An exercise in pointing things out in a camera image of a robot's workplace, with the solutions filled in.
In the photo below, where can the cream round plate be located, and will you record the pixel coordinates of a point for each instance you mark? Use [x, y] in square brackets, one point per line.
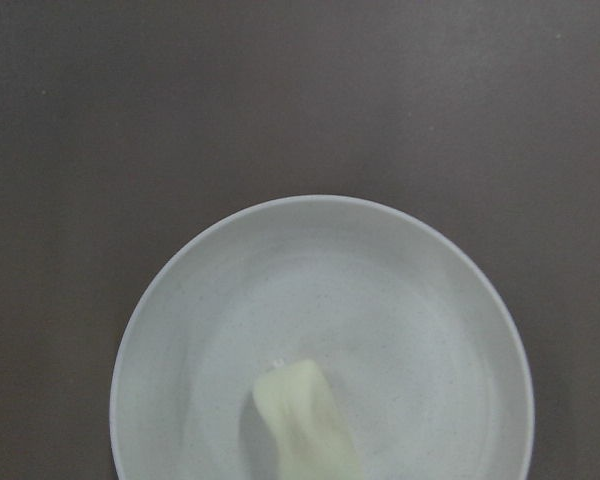
[423, 357]

